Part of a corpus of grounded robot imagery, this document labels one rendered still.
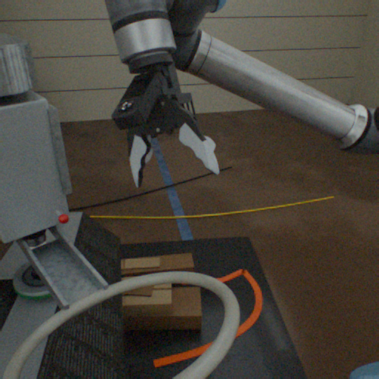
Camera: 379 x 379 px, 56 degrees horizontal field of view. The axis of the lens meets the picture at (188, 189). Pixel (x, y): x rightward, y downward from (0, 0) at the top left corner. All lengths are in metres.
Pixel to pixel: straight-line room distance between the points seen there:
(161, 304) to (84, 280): 1.17
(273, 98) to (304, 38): 5.92
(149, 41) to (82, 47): 5.38
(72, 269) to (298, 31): 5.97
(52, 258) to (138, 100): 0.79
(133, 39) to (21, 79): 0.55
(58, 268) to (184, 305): 1.30
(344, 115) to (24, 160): 0.87
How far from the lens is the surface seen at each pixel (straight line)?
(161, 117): 0.56
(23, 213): 1.21
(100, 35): 5.91
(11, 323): 1.43
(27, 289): 1.44
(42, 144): 1.15
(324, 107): 0.88
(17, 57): 1.07
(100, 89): 6.03
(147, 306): 2.24
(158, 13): 0.59
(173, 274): 0.97
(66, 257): 1.20
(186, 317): 2.29
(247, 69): 0.79
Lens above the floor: 1.86
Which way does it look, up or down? 29 degrees down
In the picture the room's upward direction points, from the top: straight up
